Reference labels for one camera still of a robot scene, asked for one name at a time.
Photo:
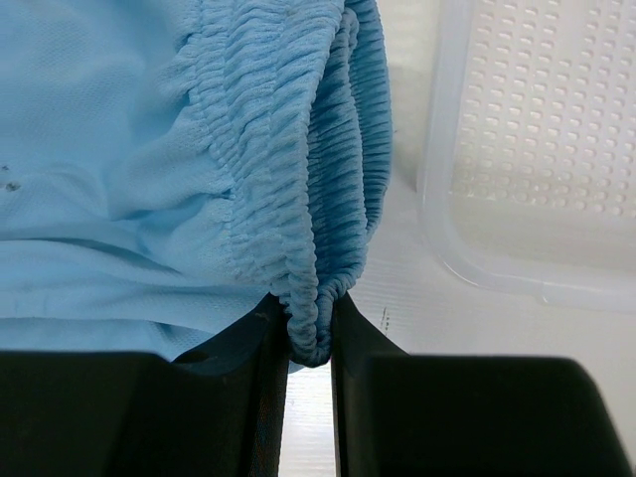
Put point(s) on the white plastic basket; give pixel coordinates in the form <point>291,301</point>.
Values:
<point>528,181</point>

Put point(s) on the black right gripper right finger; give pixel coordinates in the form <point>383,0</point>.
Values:
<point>398,414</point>

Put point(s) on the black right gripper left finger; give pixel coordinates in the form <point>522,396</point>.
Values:
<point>216,410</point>

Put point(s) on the light blue shorts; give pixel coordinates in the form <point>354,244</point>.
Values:
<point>166,164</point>

